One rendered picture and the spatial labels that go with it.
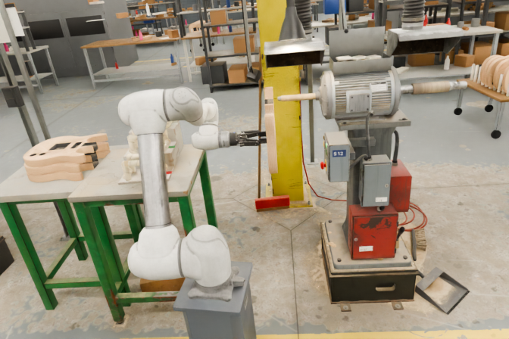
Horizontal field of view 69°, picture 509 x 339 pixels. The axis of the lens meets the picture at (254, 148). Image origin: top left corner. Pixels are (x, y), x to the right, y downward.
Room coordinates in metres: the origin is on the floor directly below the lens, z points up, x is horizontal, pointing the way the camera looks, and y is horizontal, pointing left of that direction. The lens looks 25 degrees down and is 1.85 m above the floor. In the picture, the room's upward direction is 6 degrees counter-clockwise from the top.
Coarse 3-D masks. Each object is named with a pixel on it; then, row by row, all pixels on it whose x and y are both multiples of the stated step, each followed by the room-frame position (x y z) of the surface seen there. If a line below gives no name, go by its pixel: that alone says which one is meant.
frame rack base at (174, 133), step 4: (176, 124) 2.09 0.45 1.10; (168, 128) 2.03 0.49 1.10; (172, 128) 2.02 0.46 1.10; (176, 128) 2.07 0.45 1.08; (168, 132) 2.01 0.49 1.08; (172, 132) 2.01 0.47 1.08; (176, 132) 2.05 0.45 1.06; (180, 132) 2.14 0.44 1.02; (168, 136) 2.01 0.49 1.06; (172, 136) 2.01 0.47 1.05; (176, 136) 2.03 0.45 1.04; (180, 136) 2.12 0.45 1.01; (172, 140) 2.01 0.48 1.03; (176, 140) 2.02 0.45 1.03; (180, 140) 2.10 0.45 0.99; (180, 144) 2.09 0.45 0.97; (180, 148) 2.06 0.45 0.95
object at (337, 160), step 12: (336, 132) 1.68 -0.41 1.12; (324, 144) 1.65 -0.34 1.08; (336, 144) 1.55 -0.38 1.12; (348, 144) 1.54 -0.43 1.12; (324, 156) 1.68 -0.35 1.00; (336, 156) 1.54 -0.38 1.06; (348, 156) 1.53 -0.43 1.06; (336, 168) 1.54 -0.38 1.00; (348, 168) 1.53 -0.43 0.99; (336, 180) 1.54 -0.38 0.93; (348, 180) 1.53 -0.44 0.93
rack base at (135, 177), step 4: (168, 168) 1.83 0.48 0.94; (172, 168) 1.82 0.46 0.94; (136, 172) 1.82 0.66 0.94; (172, 172) 1.80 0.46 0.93; (132, 176) 1.77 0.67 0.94; (136, 176) 1.77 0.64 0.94; (140, 176) 1.76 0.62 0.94; (168, 176) 1.73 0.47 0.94; (120, 180) 1.74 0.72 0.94; (124, 180) 1.74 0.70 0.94; (132, 180) 1.73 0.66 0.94; (136, 180) 1.72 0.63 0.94; (140, 180) 1.72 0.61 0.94; (168, 180) 1.71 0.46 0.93; (120, 184) 1.72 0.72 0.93
